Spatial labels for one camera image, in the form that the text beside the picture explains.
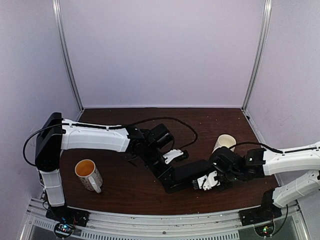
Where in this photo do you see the aluminium right corner post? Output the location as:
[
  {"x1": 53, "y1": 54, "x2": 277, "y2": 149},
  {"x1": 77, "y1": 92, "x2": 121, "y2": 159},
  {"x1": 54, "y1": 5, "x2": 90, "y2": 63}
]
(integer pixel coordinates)
[{"x1": 241, "y1": 0, "x2": 273, "y2": 112}]

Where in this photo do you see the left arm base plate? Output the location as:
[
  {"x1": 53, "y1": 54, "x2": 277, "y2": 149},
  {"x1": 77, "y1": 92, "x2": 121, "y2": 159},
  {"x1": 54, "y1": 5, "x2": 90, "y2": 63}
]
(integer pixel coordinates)
[{"x1": 44, "y1": 196, "x2": 90, "y2": 227}]

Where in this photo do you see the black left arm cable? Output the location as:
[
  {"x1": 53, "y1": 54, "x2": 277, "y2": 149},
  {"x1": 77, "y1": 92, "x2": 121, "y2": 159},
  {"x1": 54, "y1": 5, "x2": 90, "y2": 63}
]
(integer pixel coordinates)
[{"x1": 124, "y1": 116, "x2": 198, "y2": 151}]

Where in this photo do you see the right round circuit board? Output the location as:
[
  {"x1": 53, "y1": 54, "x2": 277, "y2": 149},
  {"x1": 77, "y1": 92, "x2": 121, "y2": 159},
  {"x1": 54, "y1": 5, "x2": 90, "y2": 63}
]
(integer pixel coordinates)
[{"x1": 254, "y1": 222, "x2": 275, "y2": 238}]

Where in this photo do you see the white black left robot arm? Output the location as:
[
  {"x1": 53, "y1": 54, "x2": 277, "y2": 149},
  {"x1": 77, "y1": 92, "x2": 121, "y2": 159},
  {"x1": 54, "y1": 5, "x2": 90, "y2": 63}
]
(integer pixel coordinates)
[{"x1": 32, "y1": 112, "x2": 183, "y2": 222}]

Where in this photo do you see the left round circuit board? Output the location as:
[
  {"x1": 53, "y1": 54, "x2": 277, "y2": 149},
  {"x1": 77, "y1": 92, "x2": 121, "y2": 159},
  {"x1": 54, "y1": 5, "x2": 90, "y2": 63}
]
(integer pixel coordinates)
[{"x1": 53, "y1": 222, "x2": 75, "y2": 238}]

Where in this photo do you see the round circuit board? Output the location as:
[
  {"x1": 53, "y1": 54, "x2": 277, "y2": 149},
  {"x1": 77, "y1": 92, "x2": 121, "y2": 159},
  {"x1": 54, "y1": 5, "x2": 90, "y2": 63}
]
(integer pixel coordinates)
[
  {"x1": 254, "y1": 222, "x2": 275, "y2": 238},
  {"x1": 53, "y1": 222, "x2": 75, "y2": 238}
]

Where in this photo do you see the cream white mug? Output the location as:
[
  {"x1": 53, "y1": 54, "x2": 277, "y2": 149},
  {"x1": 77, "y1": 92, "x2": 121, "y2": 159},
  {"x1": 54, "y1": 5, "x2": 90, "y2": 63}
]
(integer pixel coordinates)
[{"x1": 212, "y1": 134, "x2": 237, "y2": 153}]

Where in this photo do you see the patterned mug orange inside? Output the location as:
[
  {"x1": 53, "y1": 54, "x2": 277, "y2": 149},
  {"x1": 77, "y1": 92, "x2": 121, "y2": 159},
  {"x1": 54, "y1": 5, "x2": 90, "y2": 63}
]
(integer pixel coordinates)
[{"x1": 74, "y1": 159, "x2": 103, "y2": 194}]

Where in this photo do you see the aluminium corner post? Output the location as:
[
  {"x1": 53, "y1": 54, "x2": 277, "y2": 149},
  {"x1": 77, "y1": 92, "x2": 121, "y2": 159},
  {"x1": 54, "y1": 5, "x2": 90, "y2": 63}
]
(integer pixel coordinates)
[
  {"x1": 241, "y1": 0, "x2": 273, "y2": 112},
  {"x1": 52, "y1": 0, "x2": 84, "y2": 112}
]

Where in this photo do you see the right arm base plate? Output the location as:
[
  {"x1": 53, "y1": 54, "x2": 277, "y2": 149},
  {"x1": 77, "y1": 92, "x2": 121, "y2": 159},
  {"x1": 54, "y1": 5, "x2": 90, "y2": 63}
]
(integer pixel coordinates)
[{"x1": 239, "y1": 207, "x2": 282, "y2": 226}]

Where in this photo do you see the black zip tool case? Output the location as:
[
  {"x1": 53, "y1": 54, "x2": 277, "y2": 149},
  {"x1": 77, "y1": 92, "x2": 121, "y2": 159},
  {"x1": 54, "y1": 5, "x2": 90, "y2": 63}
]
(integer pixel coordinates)
[{"x1": 160, "y1": 159, "x2": 210, "y2": 194}]

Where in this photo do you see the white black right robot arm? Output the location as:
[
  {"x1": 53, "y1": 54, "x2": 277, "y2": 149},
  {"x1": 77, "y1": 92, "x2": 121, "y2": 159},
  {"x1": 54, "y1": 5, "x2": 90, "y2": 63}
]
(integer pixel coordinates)
[{"x1": 209, "y1": 142, "x2": 320, "y2": 221}]

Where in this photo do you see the aluminium left corner post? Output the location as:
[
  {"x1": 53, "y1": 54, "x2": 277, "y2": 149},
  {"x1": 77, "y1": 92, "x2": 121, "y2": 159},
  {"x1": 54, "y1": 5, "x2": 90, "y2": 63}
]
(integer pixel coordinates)
[{"x1": 52, "y1": 0, "x2": 84, "y2": 112}]

